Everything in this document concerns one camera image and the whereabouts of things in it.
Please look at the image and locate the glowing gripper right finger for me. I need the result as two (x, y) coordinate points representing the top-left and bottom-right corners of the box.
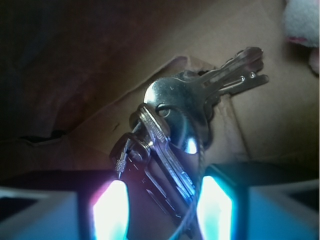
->
(196, 163), (320, 240)

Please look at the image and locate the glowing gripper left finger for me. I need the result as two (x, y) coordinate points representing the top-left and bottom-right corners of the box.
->
(0, 172), (130, 240)

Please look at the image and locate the silver key bunch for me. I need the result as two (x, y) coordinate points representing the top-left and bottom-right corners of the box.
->
(109, 47), (269, 240)

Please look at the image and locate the brown paper bag bin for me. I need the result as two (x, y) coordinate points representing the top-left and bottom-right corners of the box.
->
(0, 0), (320, 179)

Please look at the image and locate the pink plush bunny toy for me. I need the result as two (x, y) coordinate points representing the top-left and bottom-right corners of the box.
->
(283, 0), (320, 75)

